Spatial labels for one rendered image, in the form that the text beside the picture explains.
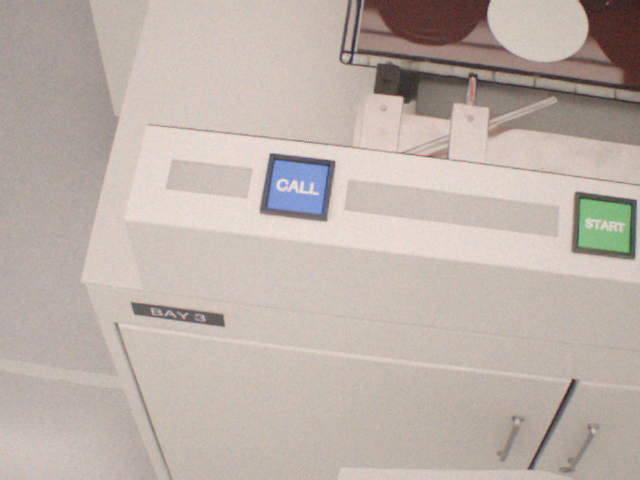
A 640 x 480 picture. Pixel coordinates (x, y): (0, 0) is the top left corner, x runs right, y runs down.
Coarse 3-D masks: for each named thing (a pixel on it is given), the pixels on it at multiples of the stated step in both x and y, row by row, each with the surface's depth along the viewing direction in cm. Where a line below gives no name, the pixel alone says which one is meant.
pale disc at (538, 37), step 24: (504, 0) 129; (528, 0) 129; (552, 0) 129; (576, 0) 129; (504, 24) 127; (528, 24) 127; (552, 24) 128; (576, 24) 128; (528, 48) 126; (552, 48) 126; (576, 48) 126
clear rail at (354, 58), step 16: (352, 64) 126; (368, 64) 125; (400, 64) 125; (416, 64) 125; (432, 64) 125; (448, 64) 125; (480, 80) 125; (496, 80) 125; (512, 80) 124; (528, 80) 124; (544, 80) 124; (560, 80) 124; (592, 96) 124; (608, 96) 124; (624, 96) 124
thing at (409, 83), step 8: (400, 72) 131; (400, 80) 130; (408, 80) 130; (416, 80) 130; (400, 88) 130; (408, 88) 130; (416, 88) 130; (408, 96) 129; (416, 96) 129; (408, 104) 129; (416, 104) 129; (408, 112) 129
